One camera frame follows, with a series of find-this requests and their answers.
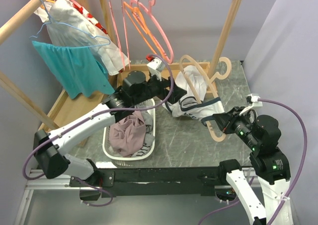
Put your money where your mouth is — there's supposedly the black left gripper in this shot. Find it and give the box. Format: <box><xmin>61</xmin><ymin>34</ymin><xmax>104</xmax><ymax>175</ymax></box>
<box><xmin>133</xmin><ymin>71</ymin><xmax>187</xmax><ymax>105</ymax></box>

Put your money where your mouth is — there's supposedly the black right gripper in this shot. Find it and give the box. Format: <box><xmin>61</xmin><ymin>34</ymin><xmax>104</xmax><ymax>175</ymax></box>
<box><xmin>211</xmin><ymin>104</ymin><xmax>260</xmax><ymax>148</ymax></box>

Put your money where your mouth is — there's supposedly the thick pink plastic hanger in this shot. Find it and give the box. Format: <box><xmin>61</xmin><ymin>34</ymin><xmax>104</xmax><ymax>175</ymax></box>
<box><xmin>140</xmin><ymin>0</ymin><xmax>174</xmax><ymax>63</ymax></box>

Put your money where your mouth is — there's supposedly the white navy trimmed tank top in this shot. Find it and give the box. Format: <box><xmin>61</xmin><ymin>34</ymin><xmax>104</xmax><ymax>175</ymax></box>
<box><xmin>161</xmin><ymin>65</ymin><xmax>226</xmax><ymax>123</ymax></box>

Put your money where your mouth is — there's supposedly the beige wooden hanger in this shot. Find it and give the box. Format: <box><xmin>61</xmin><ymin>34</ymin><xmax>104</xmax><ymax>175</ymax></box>
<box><xmin>178</xmin><ymin>55</ymin><xmax>233</xmax><ymax>143</ymax></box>

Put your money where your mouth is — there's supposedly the mauve tank top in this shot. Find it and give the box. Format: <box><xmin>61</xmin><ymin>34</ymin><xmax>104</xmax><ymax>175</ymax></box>
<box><xmin>109</xmin><ymin>111</ymin><xmax>146</xmax><ymax>157</ymax></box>

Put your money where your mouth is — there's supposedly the black white striped tank top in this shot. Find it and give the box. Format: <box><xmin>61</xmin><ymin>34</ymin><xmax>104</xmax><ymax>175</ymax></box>
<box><xmin>131</xmin><ymin>146</ymin><xmax>153</xmax><ymax>158</ymax></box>

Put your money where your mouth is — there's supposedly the orange plastic hanger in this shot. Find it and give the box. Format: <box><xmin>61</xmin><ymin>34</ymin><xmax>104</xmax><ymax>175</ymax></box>
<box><xmin>123</xmin><ymin>2</ymin><xmax>166</xmax><ymax>57</ymax></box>

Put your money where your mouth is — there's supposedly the thin pink wire hanger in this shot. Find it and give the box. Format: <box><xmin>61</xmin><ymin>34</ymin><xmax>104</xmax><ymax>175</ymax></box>
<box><xmin>108</xmin><ymin>0</ymin><xmax>126</xmax><ymax>72</ymax></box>

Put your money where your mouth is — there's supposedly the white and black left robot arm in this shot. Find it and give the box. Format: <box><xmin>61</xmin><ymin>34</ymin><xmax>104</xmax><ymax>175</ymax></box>
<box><xmin>34</xmin><ymin>71</ymin><xmax>186</xmax><ymax>186</ymax></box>

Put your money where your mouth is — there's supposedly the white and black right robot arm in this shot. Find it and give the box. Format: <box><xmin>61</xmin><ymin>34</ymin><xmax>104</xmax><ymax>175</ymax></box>
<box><xmin>213</xmin><ymin>107</ymin><xmax>294</xmax><ymax>225</ymax></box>

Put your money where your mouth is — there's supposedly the white perforated plastic basket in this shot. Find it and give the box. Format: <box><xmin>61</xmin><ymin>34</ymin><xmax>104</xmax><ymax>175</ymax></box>
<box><xmin>102</xmin><ymin>99</ymin><xmax>156</xmax><ymax>161</ymax></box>

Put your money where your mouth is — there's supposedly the teal garment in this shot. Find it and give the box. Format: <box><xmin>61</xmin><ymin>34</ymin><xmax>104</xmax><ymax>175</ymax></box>
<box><xmin>32</xmin><ymin>41</ymin><xmax>114</xmax><ymax>99</ymax></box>

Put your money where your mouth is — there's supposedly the wooden left clothes rack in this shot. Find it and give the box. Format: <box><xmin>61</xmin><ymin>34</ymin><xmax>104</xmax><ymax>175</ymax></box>
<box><xmin>0</xmin><ymin>0</ymin><xmax>117</xmax><ymax>146</ymax></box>

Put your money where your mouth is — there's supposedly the white shirt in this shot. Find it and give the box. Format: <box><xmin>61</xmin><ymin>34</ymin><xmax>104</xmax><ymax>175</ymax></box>
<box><xmin>46</xmin><ymin>0</ymin><xmax>130</xmax><ymax>75</ymax></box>

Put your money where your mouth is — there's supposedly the white red patterned garment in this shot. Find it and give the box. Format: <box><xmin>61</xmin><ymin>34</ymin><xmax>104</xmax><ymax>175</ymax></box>
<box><xmin>33</xmin><ymin>0</ymin><xmax>125</xmax><ymax>74</ymax></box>

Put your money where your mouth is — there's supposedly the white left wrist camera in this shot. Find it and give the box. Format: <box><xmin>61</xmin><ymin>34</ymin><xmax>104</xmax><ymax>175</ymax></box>
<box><xmin>146</xmin><ymin>55</ymin><xmax>164</xmax><ymax>81</ymax></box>

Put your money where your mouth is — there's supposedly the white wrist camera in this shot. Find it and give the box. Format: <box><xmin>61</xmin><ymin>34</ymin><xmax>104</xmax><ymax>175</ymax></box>
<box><xmin>146</xmin><ymin>55</ymin><xmax>164</xmax><ymax>81</ymax></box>
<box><xmin>239</xmin><ymin>93</ymin><xmax>263</xmax><ymax>116</ymax></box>

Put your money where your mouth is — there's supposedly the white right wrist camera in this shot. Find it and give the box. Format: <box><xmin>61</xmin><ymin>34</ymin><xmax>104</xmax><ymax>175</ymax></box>
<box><xmin>239</xmin><ymin>93</ymin><xmax>263</xmax><ymax>116</ymax></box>

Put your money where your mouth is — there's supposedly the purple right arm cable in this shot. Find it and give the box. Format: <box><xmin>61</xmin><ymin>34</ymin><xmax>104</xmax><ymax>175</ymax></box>
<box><xmin>198</xmin><ymin>98</ymin><xmax>308</xmax><ymax>225</ymax></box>

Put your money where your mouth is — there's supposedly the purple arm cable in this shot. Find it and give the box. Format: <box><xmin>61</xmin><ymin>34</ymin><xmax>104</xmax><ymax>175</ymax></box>
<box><xmin>22</xmin><ymin>54</ymin><xmax>174</xmax><ymax>207</ymax></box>
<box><xmin>198</xmin><ymin>98</ymin><xmax>308</xmax><ymax>225</ymax></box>

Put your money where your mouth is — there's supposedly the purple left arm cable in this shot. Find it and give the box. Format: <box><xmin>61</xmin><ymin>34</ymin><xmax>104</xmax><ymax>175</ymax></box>
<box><xmin>22</xmin><ymin>54</ymin><xmax>174</xmax><ymax>207</ymax></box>

